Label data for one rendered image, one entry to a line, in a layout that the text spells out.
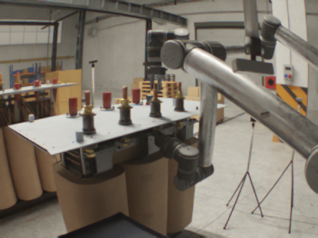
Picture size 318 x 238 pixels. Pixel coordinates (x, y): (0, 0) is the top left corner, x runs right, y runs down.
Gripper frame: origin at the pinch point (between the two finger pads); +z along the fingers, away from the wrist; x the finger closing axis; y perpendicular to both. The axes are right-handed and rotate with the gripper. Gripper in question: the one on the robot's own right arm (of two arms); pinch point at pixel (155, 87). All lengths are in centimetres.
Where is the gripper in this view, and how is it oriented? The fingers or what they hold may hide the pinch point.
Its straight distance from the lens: 162.0
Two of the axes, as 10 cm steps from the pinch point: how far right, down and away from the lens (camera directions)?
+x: -6.9, -1.6, 7.1
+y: 7.2, -1.4, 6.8
